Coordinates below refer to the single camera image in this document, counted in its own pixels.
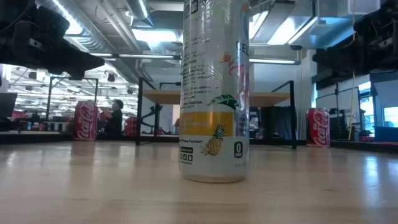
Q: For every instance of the silver ceiling pipe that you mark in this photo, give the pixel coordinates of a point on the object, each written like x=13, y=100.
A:
x=140, y=11

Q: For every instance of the black metal rack frame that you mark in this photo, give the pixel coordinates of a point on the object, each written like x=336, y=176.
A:
x=49, y=99

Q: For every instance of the wooden shelf black metal legs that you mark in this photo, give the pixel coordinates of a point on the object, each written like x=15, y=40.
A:
x=161, y=97

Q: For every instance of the black tripod stand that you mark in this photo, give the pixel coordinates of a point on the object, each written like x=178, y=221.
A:
x=336, y=93

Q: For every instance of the person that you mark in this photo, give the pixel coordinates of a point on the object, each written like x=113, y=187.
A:
x=116, y=119

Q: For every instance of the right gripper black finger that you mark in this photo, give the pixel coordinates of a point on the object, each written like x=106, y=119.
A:
x=373, y=56

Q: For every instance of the black aluminium table frame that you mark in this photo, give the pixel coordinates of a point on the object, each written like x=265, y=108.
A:
x=37, y=138

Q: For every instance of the red Coca-Cola can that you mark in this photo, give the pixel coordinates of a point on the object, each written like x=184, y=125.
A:
x=317, y=127
x=86, y=121

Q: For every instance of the black monitor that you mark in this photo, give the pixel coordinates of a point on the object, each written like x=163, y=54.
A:
x=7, y=105

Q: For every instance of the blue storage bin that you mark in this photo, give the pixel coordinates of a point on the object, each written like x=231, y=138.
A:
x=385, y=133

